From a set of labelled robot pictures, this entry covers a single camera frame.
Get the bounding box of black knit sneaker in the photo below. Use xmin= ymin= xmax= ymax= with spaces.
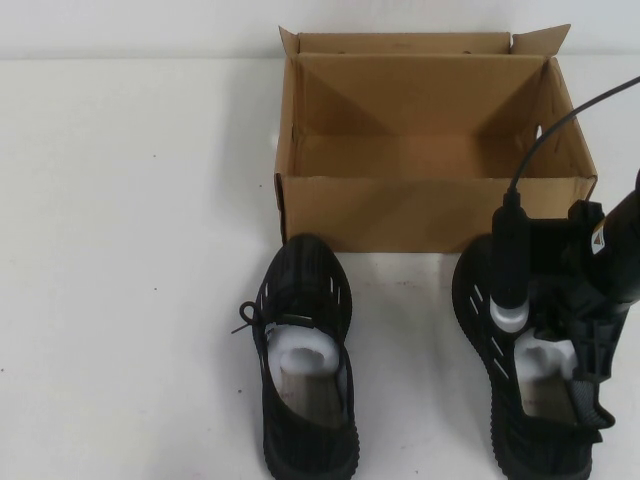
xmin=452 ymin=239 xmax=619 ymax=480
xmin=230 ymin=233 xmax=357 ymax=480

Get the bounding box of brown cardboard shoe box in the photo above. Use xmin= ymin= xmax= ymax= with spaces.
xmin=274 ymin=23 xmax=600 ymax=255

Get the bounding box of black cylindrical wrist camera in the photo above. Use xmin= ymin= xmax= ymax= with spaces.
xmin=491 ymin=192 xmax=532 ymax=334

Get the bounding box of white foam shoe insert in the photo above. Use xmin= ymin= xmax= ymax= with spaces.
xmin=514 ymin=332 xmax=579 ymax=396
xmin=264 ymin=322 xmax=351 ymax=401

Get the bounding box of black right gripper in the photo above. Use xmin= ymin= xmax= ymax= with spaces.
xmin=527 ymin=199 xmax=627 ymax=427

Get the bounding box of black camera cable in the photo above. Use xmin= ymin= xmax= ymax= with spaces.
xmin=502 ymin=77 xmax=640 ymax=201

